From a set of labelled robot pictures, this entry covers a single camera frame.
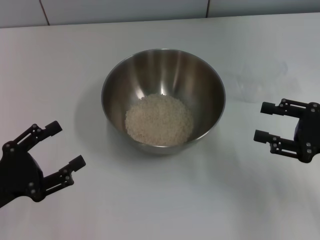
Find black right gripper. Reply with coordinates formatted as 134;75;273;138
253;98;320;165

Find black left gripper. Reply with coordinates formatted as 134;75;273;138
0;120;88;209

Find clear plastic measuring cup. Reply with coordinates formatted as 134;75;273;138
222;59;288;103

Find stainless steel mixing bowl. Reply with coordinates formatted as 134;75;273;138
101;48;227;156

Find white rice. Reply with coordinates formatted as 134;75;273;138
124;93;195;147

